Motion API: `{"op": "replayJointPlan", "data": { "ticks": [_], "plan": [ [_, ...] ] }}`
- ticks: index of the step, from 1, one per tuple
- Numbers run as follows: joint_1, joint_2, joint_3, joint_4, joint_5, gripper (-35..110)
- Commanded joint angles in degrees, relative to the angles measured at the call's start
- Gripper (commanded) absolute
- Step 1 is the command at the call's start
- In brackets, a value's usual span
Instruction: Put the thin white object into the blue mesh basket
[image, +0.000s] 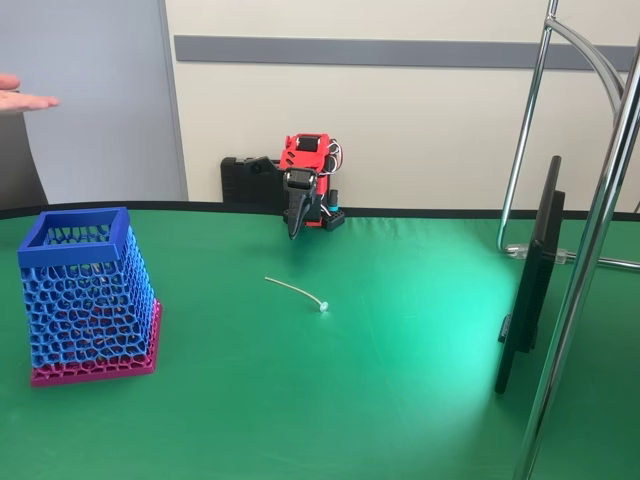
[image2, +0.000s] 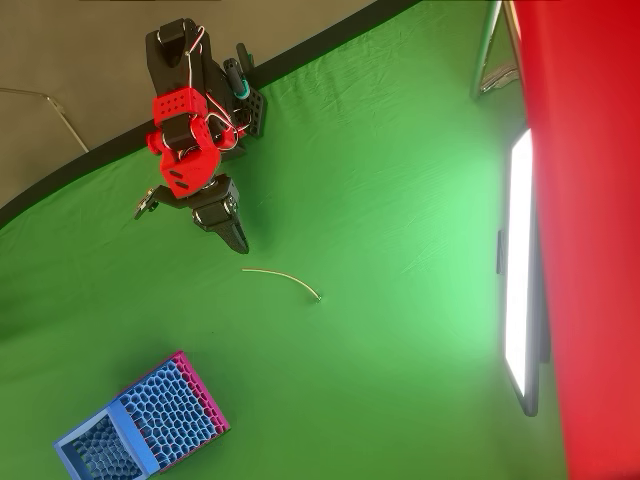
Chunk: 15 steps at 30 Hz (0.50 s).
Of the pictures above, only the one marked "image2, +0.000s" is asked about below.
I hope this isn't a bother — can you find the large red object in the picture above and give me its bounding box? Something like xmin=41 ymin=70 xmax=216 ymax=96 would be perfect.
xmin=504 ymin=0 xmax=640 ymax=480

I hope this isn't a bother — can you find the blue and pink honeycomb box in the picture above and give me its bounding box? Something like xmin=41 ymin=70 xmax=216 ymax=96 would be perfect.
xmin=53 ymin=350 xmax=231 ymax=480

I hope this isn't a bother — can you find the thin metal rod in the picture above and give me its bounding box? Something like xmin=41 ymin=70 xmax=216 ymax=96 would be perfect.
xmin=0 ymin=87 xmax=90 ymax=154

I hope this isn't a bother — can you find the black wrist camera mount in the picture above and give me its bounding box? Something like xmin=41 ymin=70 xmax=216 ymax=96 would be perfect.
xmin=133 ymin=184 xmax=174 ymax=220

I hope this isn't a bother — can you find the green cloth with black edge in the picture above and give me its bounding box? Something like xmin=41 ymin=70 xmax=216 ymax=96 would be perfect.
xmin=0 ymin=0 xmax=571 ymax=480

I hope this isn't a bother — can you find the chrome tubular metal stand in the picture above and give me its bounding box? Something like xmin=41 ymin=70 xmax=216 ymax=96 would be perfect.
xmin=469 ymin=0 xmax=524 ymax=101

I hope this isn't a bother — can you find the thin white stick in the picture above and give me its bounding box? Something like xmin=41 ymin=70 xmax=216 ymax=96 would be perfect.
xmin=242 ymin=268 xmax=323 ymax=304

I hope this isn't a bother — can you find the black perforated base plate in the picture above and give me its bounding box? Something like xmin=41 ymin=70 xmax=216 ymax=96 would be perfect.
xmin=234 ymin=84 xmax=269 ymax=139

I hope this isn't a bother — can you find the black LED light panel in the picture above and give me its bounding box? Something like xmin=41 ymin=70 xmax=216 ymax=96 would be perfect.
xmin=497 ymin=128 xmax=551 ymax=419

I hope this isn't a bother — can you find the black clamp with teal ring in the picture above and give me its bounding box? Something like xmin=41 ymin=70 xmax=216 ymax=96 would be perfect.
xmin=222 ymin=42 xmax=256 ymax=101

